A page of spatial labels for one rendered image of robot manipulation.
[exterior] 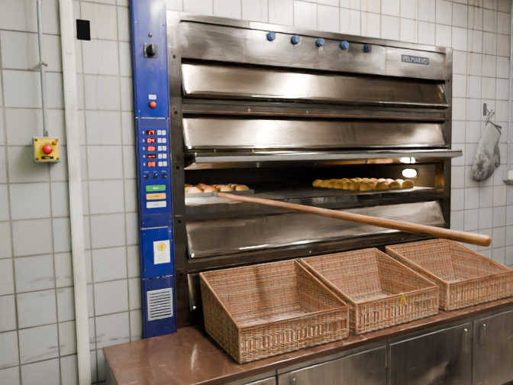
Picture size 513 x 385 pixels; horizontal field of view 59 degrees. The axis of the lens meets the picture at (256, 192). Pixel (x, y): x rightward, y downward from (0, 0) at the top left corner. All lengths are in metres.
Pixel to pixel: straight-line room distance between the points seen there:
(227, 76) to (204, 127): 0.28
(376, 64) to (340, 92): 0.34
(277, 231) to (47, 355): 1.23
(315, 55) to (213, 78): 0.64
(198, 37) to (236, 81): 0.28
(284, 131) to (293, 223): 0.51
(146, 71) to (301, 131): 0.89
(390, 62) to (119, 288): 2.02
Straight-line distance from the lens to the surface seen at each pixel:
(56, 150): 2.02
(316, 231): 2.58
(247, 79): 2.38
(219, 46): 2.36
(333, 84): 2.67
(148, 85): 2.15
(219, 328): 2.10
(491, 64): 3.67
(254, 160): 2.19
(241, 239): 2.35
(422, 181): 3.38
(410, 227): 1.46
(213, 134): 2.26
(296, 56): 2.56
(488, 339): 2.89
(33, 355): 2.25
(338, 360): 2.15
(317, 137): 2.56
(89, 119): 2.12
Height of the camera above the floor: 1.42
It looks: 5 degrees down
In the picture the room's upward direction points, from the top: 1 degrees counter-clockwise
